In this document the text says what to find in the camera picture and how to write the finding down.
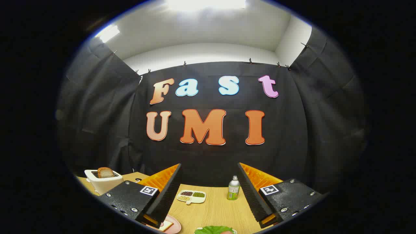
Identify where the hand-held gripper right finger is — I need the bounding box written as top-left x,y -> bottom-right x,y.
237,162 -> 328,229

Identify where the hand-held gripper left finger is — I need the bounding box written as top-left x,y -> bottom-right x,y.
98,163 -> 182,229

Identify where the green lettuce leaf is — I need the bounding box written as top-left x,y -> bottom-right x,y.
194,226 -> 235,234

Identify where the toasted brown-crust bread slice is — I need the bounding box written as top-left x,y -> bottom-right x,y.
97,167 -> 115,178

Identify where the green drink bottle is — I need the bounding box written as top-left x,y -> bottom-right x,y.
227,175 -> 241,201

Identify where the white divided dish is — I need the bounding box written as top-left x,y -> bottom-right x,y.
176,190 -> 206,205

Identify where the pink plate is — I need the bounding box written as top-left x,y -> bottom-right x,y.
145,214 -> 182,234

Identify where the black backdrop cloth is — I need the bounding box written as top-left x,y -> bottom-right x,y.
56,26 -> 369,195

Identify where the white toaster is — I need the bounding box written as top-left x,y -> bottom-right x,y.
84,169 -> 124,195

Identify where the ceiling light panel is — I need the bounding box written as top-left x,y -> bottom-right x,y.
166,0 -> 246,10
96,25 -> 121,43

